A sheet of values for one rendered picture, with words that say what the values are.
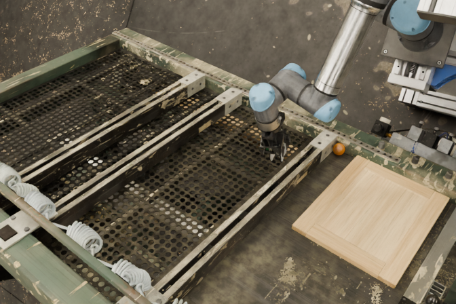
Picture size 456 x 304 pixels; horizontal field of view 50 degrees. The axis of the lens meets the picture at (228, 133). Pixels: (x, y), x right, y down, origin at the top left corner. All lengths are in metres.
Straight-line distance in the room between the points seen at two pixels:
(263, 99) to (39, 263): 0.80
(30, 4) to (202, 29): 1.91
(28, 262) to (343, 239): 0.98
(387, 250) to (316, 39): 1.74
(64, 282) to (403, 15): 1.30
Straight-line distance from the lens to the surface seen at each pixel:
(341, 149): 2.02
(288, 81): 1.47
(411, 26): 1.69
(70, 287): 1.49
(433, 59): 1.88
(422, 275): 1.67
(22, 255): 1.60
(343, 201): 1.83
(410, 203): 1.90
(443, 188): 1.97
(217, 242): 1.61
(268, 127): 1.50
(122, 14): 4.06
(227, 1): 3.50
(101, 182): 1.79
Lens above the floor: 2.86
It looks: 60 degrees down
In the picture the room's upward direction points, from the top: 82 degrees counter-clockwise
